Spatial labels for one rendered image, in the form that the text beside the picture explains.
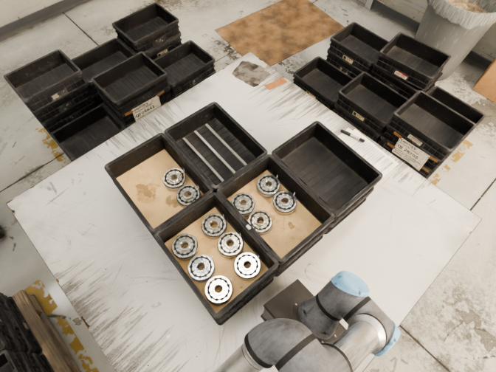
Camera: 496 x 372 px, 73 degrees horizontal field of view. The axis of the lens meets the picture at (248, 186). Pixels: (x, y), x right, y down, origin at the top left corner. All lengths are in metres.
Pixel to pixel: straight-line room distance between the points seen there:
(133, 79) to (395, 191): 1.82
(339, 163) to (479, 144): 1.81
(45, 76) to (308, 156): 1.94
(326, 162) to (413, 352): 1.27
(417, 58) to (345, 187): 1.53
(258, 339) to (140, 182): 0.96
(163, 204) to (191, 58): 1.55
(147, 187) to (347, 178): 0.91
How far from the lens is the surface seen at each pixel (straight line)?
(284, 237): 1.41
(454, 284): 2.57
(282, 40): 3.58
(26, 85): 2.80
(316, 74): 2.86
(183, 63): 2.76
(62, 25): 4.16
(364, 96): 2.62
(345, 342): 0.99
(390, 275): 1.61
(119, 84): 2.54
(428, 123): 2.46
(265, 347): 0.86
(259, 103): 1.98
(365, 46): 3.04
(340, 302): 1.21
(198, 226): 1.43
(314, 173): 1.57
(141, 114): 2.43
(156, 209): 1.50
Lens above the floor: 2.13
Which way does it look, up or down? 60 degrees down
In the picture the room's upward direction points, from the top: 1 degrees clockwise
